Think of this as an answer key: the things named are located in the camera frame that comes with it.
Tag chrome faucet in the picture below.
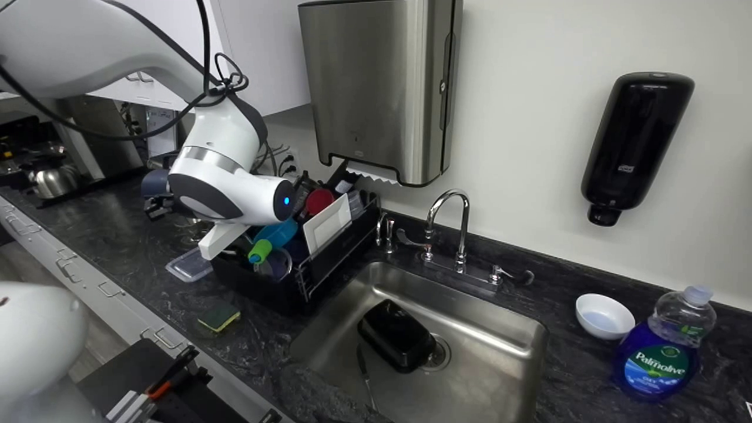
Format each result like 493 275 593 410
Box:
394 188 538 288

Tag clear plastic lid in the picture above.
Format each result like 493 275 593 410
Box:
165 245 218 283

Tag black dish rack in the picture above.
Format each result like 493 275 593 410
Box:
209 160 385 314

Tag stainless steel sink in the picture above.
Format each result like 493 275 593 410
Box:
290 260 548 423

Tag orange black marker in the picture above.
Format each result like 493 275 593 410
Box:
149 363 212 403

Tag yellow green sponge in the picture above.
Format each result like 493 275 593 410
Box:
194 303 244 336

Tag black plastic container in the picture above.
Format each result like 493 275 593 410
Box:
358 297 441 374

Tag blue dish soap bottle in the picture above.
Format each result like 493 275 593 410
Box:
610 281 720 403

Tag small white bowl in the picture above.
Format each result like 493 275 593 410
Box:
573 290 637 340

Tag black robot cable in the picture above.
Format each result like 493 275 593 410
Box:
0 0 253 146

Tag blue plastic bowl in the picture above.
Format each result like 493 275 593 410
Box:
253 219 303 248

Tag red cup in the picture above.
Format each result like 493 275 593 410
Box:
303 185 335 221

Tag black mounting board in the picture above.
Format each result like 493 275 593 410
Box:
75 336 238 423

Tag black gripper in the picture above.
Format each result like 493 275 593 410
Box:
145 192 183 221

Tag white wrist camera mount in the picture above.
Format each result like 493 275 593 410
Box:
194 221 257 263

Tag white plate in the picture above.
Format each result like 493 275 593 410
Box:
300 192 354 258

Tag black wall soap dispenser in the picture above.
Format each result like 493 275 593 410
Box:
578 70 696 228

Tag steel paper towel dispenser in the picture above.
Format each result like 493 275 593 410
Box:
296 0 460 188

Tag chrome sink sprayer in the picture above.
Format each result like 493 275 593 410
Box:
374 213 397 256

